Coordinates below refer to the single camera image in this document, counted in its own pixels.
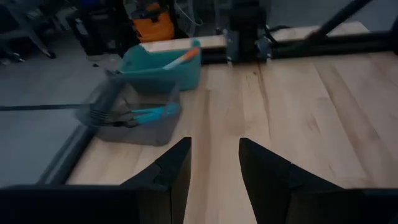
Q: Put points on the orange shop vacuum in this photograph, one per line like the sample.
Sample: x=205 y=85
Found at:
x=155 y=29

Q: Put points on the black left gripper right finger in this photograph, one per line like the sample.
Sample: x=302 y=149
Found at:
x=326 y=205

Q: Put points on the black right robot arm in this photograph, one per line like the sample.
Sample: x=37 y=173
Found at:
x=245 y=28

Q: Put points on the black background equipment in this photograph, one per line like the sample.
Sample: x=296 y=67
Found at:
x=102 y=28

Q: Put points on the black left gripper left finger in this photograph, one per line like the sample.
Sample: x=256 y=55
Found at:
x=77 y=205

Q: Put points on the teal plastic bin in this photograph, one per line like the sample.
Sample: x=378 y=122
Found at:
x=149 y=77

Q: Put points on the grey translucent plastic bin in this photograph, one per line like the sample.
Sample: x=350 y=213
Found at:
x=140 y=135

